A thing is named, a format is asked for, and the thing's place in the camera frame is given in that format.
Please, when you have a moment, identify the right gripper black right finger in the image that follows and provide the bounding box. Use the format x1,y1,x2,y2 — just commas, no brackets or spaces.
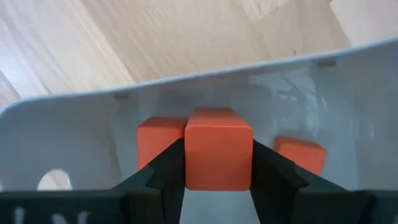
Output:
250,139,374,224

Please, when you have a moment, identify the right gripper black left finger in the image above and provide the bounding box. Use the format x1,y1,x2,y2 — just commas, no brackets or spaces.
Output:
113,138,187,224

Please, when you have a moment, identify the red block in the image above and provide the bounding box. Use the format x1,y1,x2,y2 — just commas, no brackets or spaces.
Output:
136,116,189,171
272,136,328,177
184,107,254,192

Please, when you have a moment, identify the grey translucent plastic bin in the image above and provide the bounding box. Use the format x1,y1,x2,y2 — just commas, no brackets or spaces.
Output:
0,37,398,224

